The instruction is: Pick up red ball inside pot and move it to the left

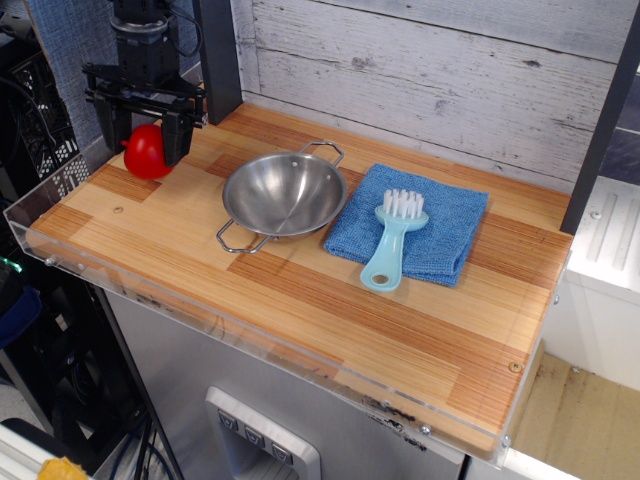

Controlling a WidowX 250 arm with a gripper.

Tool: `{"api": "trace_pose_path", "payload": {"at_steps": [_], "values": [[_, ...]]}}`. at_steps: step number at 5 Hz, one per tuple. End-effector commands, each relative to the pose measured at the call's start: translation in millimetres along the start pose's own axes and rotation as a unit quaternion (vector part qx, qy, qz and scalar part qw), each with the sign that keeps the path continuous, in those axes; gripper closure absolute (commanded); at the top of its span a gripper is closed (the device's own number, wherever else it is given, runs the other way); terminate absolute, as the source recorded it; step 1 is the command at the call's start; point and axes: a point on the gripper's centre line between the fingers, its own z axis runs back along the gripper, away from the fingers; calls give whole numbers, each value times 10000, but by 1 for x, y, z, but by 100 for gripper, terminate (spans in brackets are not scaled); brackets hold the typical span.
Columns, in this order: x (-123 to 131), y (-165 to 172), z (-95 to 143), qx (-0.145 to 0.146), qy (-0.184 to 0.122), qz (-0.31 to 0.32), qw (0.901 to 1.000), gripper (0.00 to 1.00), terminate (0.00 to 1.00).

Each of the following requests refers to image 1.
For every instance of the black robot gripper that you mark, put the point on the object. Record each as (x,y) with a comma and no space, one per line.
(145,81)

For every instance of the red toy tomato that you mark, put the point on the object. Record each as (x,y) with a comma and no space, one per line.
(144,153)

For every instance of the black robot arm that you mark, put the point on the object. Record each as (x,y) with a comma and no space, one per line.
(149,18)

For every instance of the yellow object at bottom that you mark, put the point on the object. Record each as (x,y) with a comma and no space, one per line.
(61,469)

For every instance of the stainless steel cabinet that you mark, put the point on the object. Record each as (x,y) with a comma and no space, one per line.
(177,364)

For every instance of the light blue dish brush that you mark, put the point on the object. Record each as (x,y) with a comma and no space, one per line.
(401,212)

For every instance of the folded blue cloth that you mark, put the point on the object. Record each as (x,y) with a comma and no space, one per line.
(437,252)

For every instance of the clear acrylic table guard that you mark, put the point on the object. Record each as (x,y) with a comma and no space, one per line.
(448,364)

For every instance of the grey button panel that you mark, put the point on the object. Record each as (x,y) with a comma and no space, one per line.
(255,446)

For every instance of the white metal side unit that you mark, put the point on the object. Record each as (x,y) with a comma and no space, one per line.
(593,321)

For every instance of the dark grey left post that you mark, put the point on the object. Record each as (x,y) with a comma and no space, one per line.
(219,58)

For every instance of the dark grey post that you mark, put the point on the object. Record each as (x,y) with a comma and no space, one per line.
(219,58)
(616,97)

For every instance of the stainless steel bowl with handles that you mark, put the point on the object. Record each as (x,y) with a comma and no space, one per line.
(285,194)

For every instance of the dark grey right post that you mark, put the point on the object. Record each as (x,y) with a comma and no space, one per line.
(616,97)

